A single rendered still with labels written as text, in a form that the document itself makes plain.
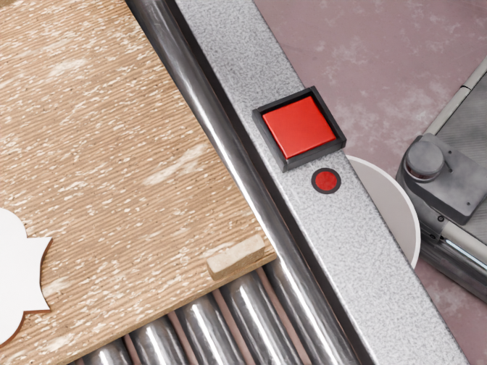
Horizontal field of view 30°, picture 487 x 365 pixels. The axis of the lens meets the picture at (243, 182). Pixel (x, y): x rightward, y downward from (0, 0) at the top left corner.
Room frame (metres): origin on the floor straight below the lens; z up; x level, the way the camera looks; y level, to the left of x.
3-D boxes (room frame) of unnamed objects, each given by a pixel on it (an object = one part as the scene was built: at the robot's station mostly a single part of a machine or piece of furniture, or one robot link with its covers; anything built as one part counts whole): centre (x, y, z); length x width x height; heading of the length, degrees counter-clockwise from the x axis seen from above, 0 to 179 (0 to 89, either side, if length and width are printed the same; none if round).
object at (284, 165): (0.50, -0.06, 0.92); 0.08 x 0.08 x 0.02; 27
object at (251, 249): (0.34, 0.00, 0.95); 0.06 x 0.02 x 0.03; 120
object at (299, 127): (0.50, -0.06, 0.92); 0.06 x 0.06 x 0.01; 27
